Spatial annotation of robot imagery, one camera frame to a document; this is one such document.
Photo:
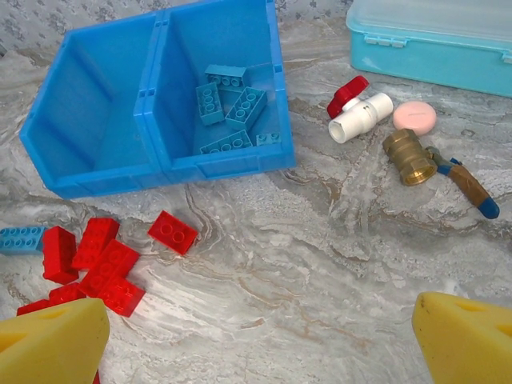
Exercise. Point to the blue plastic bin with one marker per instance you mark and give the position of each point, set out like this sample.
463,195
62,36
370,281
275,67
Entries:
224,36
92,120

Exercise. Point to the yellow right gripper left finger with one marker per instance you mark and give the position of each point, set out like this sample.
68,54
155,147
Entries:
48,344

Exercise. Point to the teal lidded storage box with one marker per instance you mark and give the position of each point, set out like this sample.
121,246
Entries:
432,48

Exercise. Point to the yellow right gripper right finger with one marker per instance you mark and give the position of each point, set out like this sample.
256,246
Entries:
468,344

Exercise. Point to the small light blue lego brick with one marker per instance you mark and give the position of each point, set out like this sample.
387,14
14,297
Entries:
268,138

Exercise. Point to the long blue lego brick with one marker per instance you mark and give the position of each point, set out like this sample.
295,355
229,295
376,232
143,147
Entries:
226,145

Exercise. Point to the pink round case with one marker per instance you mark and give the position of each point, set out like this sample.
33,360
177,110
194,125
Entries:
414,115

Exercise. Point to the red lego brick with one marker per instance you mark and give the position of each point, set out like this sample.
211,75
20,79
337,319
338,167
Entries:
96,240
114,260
124,298
66,293
172,233
60,254
34,307

